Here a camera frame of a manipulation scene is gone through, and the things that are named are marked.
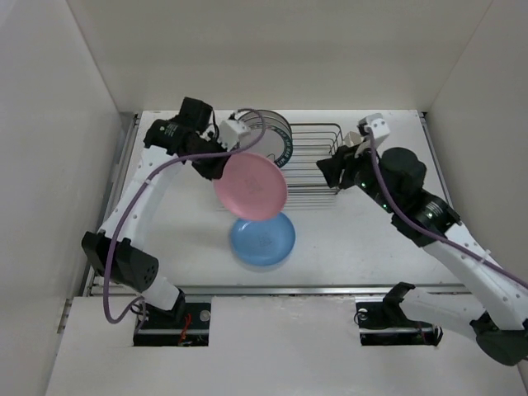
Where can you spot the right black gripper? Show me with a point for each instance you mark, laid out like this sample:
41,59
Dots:
331,167

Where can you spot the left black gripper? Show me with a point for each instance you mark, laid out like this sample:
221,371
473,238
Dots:
214,172

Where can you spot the pink plastic plate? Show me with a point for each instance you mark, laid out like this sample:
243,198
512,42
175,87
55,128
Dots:
252,187

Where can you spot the blue plastic plate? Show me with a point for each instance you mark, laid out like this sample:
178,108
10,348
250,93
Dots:
263,243

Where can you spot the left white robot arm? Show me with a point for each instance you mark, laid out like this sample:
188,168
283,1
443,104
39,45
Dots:
132,281

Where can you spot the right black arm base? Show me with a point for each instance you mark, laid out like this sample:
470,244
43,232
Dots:
378,329

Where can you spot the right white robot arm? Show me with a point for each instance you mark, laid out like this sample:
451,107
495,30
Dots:
496,315

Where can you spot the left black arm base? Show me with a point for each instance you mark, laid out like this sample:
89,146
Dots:
191,330

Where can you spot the white plastic cutlery holder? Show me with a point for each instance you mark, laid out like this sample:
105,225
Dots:
352,139

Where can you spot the rear patterned ceramic plate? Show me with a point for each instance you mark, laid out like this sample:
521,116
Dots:
272,119

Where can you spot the patterned ceramic plate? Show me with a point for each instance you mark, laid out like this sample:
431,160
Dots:
272,119
276,143

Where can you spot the front patterned ceramic plate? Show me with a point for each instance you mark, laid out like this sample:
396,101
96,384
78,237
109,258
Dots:
276,143

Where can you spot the grey wire dish rack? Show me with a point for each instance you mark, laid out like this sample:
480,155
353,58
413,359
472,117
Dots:
306,184

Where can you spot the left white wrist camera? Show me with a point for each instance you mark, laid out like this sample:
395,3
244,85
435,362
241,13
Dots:
230,133

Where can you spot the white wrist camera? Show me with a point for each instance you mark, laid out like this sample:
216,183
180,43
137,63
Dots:
230,133
374,127

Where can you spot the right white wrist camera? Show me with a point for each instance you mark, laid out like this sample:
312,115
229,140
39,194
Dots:
374,127

